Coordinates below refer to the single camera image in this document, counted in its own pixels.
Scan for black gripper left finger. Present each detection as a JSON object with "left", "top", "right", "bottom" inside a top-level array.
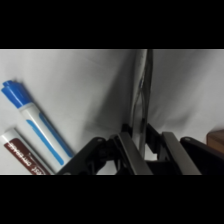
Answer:
[{"left": 55, "top": 123, "right": 154, "bottom": 175}]

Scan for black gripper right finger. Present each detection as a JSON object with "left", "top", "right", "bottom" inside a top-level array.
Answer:
[{"left": 145, "top": 123, "right": 224, "bottom": 175}]

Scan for metal wire tongs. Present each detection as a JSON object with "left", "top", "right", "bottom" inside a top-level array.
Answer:
[{"left": 129, "top": 49, "right": 155, "bottom": 158}]

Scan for orange block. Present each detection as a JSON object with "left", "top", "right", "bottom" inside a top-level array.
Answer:
[{"left": 206, "top": 130, "right": 224, "bottom": 155}]

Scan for blue whiteboard marker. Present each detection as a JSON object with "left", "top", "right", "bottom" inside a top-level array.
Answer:
[{"left": 0, "top": 79, "right": 75, "bottom": 173}]

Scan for brown whiteboard marker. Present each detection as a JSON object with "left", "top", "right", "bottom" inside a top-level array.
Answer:
[{"left": 0, "top": 127, "right": 52, "bottom": 175}]

